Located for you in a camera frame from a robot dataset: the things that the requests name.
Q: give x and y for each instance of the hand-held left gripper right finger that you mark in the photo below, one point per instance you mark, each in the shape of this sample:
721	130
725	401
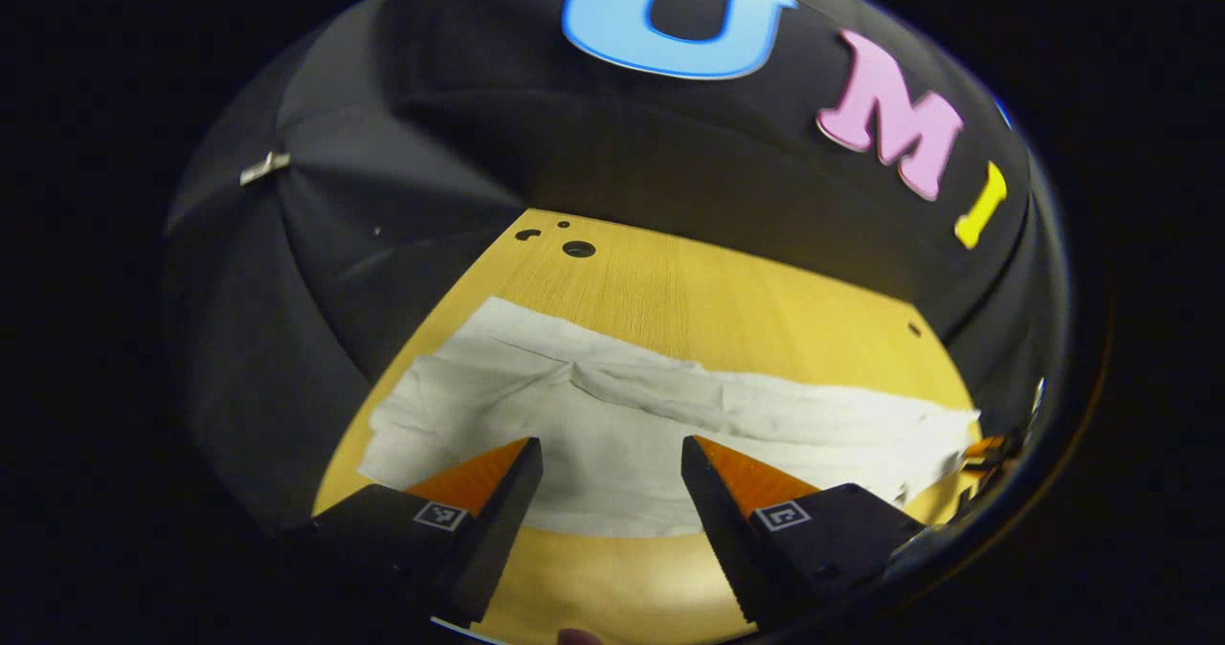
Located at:
723	521

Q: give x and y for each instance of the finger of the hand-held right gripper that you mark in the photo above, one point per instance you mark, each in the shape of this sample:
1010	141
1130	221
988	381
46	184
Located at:
984	448

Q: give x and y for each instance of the white jeans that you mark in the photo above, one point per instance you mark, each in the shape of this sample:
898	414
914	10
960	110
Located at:
651	434

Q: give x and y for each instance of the white cloth clip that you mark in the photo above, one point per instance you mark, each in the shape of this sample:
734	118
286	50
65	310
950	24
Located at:
265	166

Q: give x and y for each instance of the black backdrop cloth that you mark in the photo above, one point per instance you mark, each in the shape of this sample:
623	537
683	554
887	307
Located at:
431	128

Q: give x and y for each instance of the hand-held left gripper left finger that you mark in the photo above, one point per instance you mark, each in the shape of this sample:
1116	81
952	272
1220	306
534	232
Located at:
498	521

